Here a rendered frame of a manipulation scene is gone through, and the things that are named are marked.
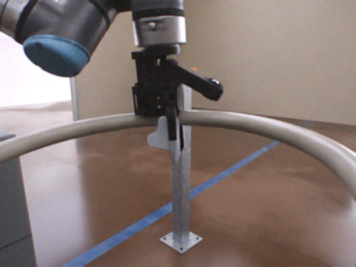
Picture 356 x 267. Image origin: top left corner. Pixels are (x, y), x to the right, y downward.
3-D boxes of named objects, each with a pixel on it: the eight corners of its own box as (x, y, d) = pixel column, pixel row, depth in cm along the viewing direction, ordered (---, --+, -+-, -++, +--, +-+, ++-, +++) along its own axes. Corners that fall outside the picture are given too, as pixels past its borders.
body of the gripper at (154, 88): (147, 110, 56) (140, 49, 53) (187, 109, 55) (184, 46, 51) (135, 119, 49) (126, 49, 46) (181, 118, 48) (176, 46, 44)
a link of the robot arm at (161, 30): (188, 20, 50) (178, 14, 41) (189, 47, 52) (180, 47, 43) (142, 24, 52) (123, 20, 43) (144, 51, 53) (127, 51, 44)
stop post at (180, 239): (203, 239, 176) (207, 67, 148) (181, 254, 162) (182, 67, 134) (180, 227, 189) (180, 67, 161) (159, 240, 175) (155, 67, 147)
